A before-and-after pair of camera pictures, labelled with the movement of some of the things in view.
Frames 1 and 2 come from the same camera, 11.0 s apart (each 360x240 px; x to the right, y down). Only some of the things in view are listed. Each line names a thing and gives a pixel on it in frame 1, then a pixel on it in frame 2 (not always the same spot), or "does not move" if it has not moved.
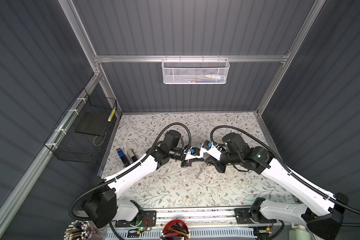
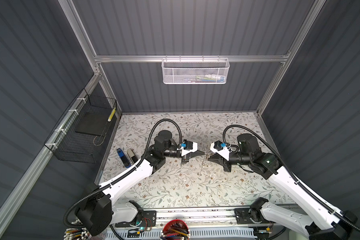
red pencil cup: [175, 229] does not move
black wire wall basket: [80, 135] does not move
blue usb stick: [123, 158] does not move
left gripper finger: [197, 159] -> [196, 153]
